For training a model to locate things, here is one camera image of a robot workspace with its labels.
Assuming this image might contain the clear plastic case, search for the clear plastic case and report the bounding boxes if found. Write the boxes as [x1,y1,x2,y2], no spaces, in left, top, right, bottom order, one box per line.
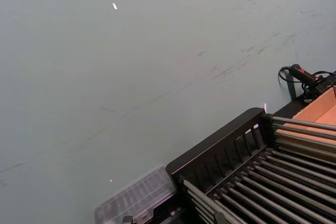
[93,165,182,224]

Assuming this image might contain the black rack with steel bars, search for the black rack with steel bars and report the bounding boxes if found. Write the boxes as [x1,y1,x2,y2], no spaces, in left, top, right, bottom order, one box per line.
[165,108,336,224]

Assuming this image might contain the shallow brown cardboard tray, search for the shallow brown cardboard tray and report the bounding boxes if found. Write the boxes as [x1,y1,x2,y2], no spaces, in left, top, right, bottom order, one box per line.
[274,85,336,151]

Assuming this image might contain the black upright bracket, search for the black upright bracket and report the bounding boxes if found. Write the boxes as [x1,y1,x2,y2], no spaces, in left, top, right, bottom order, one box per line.
[285,71,298,101]

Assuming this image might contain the black corded tool red switch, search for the black corded tool red switch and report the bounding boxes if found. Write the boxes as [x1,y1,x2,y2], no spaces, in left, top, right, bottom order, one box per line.
[278,63,336,104]

